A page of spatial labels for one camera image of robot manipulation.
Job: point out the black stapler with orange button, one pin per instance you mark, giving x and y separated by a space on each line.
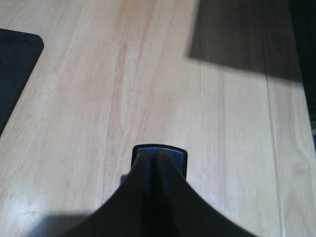
158 168

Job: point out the black monitor stand base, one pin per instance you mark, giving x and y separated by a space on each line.
19 53

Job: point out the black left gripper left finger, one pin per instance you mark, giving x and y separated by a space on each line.
127 212

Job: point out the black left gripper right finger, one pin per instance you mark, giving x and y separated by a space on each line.
188 215

